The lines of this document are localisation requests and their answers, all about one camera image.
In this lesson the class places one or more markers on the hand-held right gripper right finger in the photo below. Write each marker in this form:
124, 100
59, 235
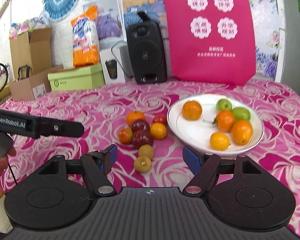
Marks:
191, 160

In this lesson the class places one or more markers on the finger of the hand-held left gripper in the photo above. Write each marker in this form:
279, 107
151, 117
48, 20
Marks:
62, 128

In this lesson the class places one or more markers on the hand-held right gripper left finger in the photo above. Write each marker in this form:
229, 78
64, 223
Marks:
111, 160

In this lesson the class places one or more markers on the small red-green fruit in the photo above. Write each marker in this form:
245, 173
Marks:
125, 136

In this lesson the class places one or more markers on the white plate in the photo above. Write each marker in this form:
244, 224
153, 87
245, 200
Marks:
205, 135

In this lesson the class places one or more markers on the brown kiwi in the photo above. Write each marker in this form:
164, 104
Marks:
142, 164
146, 152

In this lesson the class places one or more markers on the yellow orange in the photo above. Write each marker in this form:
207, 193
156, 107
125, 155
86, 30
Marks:
220, 141

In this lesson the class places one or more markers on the dark red plum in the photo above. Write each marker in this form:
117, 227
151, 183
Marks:
140, 125
142, 138

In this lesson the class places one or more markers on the small yellowish orange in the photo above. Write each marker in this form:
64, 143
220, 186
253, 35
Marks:
158, 130

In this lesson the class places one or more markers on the deep orange tangerine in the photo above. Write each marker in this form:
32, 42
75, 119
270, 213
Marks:
135, 116

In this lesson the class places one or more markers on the medium orange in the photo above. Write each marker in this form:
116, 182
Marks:
192, 110

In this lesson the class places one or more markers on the tangerine with green stem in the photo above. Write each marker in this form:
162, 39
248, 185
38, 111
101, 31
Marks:
225, 121

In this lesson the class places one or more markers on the red tomato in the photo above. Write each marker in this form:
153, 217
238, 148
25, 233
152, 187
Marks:
160, 118

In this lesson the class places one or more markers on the large orange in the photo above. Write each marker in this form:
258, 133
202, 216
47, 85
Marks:
241, 132

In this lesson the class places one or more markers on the green apple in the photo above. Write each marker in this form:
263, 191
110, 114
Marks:
223, 105
241, 113

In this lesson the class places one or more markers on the person's left hand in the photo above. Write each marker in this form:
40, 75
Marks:
1, 163

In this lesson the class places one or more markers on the low cardboard box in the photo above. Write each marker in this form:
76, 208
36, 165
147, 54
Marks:
22, 90

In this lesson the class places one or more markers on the pink rose-printed blanket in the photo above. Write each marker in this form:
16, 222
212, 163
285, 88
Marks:
90, 105

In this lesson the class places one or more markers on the green shoebox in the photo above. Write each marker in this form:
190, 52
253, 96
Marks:
77, 81

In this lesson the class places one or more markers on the tall cardboard box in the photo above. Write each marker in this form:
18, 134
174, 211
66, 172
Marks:
22, 52

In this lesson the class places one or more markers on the white box with cup print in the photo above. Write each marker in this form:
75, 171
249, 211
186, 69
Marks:
102, 55

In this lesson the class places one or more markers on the orange packet of paper cups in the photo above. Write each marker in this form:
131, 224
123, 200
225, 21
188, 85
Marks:
86, 45

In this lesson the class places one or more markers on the pastel coloured bundle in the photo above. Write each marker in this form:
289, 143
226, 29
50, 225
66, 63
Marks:
32, 23

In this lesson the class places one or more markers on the pink tote bag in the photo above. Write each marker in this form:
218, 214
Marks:
180, 55

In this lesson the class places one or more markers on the black speaker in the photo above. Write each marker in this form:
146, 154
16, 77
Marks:
145, 55

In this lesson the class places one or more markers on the purple bedding poster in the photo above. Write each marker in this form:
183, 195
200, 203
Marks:
107, 27

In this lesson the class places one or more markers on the floral wall sticker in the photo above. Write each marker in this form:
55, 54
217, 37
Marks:
267, 55

